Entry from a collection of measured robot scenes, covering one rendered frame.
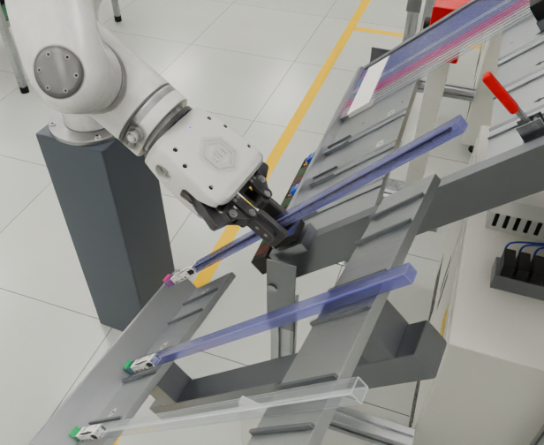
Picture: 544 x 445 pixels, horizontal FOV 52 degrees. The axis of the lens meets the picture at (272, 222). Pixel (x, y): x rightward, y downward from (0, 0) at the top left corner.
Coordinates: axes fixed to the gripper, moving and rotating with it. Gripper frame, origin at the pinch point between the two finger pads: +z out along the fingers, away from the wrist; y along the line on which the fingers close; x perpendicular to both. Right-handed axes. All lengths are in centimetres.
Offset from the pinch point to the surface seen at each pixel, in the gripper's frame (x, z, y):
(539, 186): -13.4, 22.5, 21.4
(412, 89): 11, 8, 59
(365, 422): 50, 46, 18
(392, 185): 89, 40, 132
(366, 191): 10.7, 10.6, 27.4
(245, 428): 14.7, 13.8, -14.4
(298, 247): 17.5, 7.6, 14.7
